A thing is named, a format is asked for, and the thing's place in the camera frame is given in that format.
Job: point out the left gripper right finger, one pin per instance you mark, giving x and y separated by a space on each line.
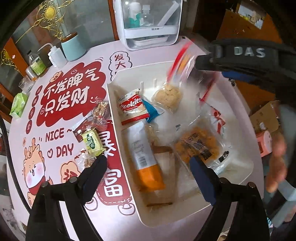
206 179

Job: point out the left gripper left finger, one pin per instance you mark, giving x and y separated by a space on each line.
90 178

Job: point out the orange puffs snack bag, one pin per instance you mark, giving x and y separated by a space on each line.
204 143

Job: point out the beige wafer bar packet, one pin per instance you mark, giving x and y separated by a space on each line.
167 163

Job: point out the orange white snack bar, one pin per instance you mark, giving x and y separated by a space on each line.
146 171

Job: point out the red cookies packet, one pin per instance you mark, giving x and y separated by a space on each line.
132 107

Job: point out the rice crisp cake packet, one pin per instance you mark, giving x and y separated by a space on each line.
168 96

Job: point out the right hand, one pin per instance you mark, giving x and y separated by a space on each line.
277 168

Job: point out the brown nut bar packet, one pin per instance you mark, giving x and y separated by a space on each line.
83 160

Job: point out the green yellow candy packet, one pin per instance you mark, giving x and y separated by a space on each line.
93 143

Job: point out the dark red snack packet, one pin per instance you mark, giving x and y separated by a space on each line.
88 124

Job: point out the cardboard box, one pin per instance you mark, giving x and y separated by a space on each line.
266 118

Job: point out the red white clear bag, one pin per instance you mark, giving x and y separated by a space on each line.
215 118

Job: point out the red nut brittle packet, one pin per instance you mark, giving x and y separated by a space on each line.
101 112

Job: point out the pink alarm clock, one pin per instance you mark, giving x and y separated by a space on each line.
264 140

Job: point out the pink printed table mat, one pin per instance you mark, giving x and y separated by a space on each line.
44 175

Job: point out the white plastic bin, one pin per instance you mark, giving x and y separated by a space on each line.
188 197

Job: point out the blue snack packet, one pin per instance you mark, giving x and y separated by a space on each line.
153 110

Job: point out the green tissue pack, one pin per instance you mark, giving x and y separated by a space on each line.
18 105

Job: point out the clear glass cup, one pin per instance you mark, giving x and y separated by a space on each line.
26 85

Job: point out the small metal can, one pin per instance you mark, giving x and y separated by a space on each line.
31 74

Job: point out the white squeeze bottle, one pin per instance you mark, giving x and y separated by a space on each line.
55 55

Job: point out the clear bottle green label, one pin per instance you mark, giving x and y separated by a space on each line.
36 63

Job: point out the white storage box clear window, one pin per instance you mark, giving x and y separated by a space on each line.
147 24

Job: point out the light blue canister wooden lid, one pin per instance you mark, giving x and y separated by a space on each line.
72 47

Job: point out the wooden glass door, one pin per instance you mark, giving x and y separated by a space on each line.
28 25

